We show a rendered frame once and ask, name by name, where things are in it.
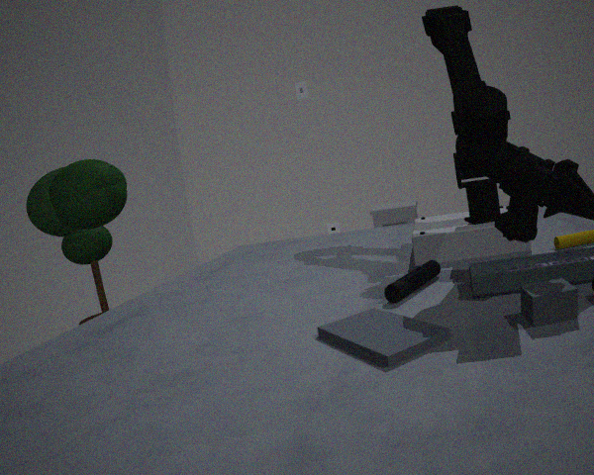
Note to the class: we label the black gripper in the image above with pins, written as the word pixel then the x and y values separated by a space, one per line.
pixel 560 187

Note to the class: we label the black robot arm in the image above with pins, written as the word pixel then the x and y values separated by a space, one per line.
pixel 480 119

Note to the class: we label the yellow cylinder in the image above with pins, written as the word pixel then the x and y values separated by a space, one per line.
pixel 574 239

